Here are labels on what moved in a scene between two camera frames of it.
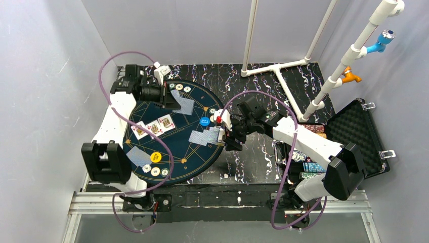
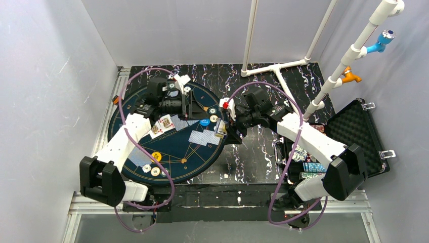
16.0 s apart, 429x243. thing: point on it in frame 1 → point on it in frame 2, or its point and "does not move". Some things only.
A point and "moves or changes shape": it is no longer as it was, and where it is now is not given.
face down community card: (186, 106) moves or changes shape
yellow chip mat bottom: (155, 171) does not move
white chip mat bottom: (146, 168) does not move
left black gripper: (164, 95) → (187, 105)
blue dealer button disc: (205, 121) does not move
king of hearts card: (166, 123) does not move
